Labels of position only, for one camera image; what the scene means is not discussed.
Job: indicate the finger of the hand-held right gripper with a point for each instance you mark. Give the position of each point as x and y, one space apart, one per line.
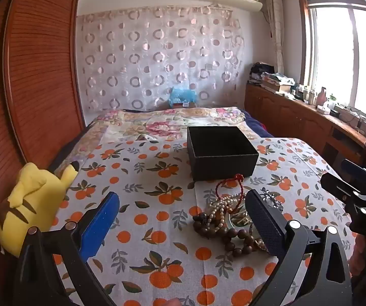
354 169
335 183

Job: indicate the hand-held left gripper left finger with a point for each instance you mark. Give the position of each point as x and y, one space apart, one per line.
100 226

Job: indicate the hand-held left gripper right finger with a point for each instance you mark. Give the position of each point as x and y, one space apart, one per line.
262 221

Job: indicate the pale green jade bangle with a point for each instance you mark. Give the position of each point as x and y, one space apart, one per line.
233 223

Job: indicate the black box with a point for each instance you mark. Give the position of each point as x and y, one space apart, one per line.
224 165

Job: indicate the orange fruit print cloth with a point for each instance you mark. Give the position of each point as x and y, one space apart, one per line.
157 223

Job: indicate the yellow plush toy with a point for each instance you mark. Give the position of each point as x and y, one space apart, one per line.
33 194

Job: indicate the pink bottle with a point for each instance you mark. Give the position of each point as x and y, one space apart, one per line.
322 97

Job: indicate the wooden cabinet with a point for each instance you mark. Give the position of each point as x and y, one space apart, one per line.
284 118

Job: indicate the group of small bottles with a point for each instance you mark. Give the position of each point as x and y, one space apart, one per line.
305 95

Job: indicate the navy blue blanket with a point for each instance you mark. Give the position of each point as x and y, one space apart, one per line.
256 126

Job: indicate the window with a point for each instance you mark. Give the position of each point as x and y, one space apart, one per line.
345 54

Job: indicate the floral blanket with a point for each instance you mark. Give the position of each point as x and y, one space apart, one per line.
170 124

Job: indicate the stack of folded clothes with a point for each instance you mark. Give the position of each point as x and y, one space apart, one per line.
261 71

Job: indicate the blue plush toy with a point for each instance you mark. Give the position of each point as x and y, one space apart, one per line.
183 95

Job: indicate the white checked window curtain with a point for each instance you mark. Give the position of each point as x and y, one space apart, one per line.
275 28

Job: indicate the circle patterned sheer curtain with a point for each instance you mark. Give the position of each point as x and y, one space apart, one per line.
157 54

